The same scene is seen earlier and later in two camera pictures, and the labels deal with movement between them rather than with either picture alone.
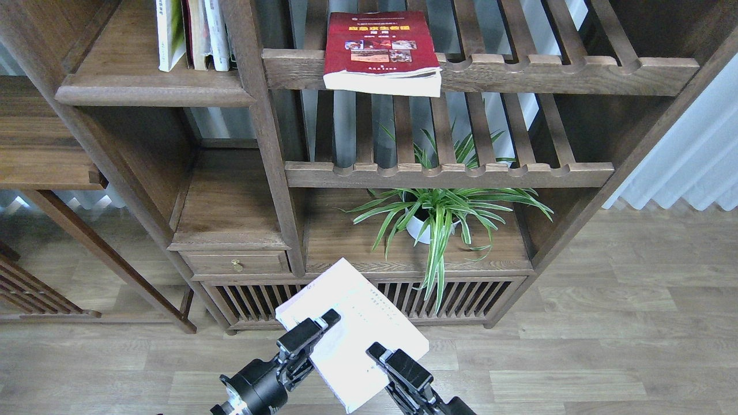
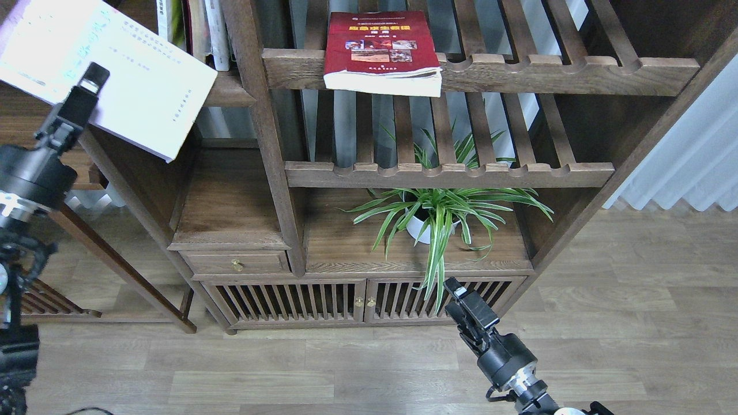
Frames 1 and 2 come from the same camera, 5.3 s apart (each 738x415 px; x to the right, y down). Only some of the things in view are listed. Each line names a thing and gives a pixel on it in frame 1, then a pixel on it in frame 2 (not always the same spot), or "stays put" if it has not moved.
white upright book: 217,35 stays put
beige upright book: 200,31 stays put
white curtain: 697,162 stays put
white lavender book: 340,354 → 154,89
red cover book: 391,53 stays put
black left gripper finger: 298,342 → 75,111
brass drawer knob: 237,265 stays put
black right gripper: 420,378 → 507,355
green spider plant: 428,214 stays put
